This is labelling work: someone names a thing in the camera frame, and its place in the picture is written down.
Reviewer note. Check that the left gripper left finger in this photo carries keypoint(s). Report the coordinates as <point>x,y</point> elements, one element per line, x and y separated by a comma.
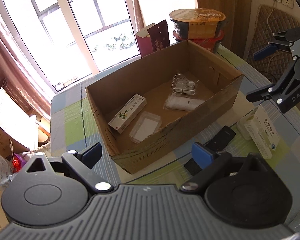
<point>80,165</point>

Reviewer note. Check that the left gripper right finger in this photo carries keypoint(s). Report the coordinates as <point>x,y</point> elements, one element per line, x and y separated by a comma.
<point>212,165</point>

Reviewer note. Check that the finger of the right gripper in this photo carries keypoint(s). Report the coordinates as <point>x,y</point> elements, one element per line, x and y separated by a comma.
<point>265,52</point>
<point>264,93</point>

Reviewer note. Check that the white green tablet box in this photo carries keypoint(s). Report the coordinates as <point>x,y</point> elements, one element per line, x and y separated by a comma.
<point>262,131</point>

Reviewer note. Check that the white ointment box with bird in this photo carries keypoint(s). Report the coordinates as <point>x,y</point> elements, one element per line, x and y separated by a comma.
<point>127,113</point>

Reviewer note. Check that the clear plastic square container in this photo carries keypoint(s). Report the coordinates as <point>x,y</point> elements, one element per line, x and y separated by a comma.
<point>183,85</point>

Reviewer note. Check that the black remote control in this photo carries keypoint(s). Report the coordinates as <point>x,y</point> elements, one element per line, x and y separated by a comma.
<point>211,146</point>

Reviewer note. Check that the purple tray with items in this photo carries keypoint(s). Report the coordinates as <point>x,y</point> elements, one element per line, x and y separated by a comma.
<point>17,162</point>

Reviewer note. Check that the clear plastic bag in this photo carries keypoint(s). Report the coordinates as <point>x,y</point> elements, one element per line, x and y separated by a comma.
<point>181,102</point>

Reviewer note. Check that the stacked instant noodle bowls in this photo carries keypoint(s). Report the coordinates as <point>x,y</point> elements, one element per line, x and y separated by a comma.
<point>201,26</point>

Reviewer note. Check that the clear flat plastic lid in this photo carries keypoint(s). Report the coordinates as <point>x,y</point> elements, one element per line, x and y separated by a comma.
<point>146,125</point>

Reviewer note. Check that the brown cardboard box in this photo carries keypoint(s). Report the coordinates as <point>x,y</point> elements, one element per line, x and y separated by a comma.
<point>216,86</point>

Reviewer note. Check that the maroon gift bag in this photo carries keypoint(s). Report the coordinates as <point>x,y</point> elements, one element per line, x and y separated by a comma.
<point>152,38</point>

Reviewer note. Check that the pink curtain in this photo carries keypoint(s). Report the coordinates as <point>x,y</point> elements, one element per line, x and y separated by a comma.
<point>16,80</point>

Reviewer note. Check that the window frame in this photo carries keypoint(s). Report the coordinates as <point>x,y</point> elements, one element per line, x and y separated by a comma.
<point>68,40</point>

